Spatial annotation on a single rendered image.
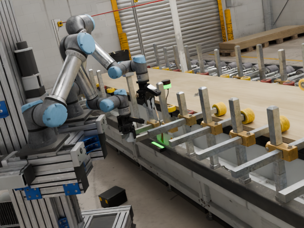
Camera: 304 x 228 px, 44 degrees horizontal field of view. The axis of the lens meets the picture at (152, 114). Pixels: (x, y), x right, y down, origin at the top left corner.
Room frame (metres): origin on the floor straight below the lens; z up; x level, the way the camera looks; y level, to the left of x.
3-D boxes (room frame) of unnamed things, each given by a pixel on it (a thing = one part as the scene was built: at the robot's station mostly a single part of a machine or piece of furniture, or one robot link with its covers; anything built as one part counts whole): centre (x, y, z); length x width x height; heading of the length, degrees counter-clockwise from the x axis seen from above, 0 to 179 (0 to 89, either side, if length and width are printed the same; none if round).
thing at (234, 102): (1.68, -0.39, 0.90); 0.04 x 0.04 x 0.48; 24
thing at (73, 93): (2.41, 0.51, 1.21); 0.13 x 0.12 x 0.14; 154
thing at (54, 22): (4.72, 0.91, 1.20); 0.15 x 0.12 x 1.00; 24
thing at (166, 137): (2.38, -0.05, 0.75); 0.26 x 0.01 x 0.10; 24
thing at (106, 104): (2.15, 0.24, 1.12); 0.11 x 0.11 x 0.08; 48
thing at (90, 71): (3.74, 0.52, 0.91); 0.04 x 0.04 x 0.48; 24
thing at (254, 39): (10.29, -3.43, 0.23); 2.41 x 0.77 x 0.17; 111
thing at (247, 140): (1.66, -0.40, 0.95); 0.14 x 0.06 x 0.05; 24
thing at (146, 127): (2.54, 0.04, 0.81); 0.44 x 0.03 x 0.04; 114
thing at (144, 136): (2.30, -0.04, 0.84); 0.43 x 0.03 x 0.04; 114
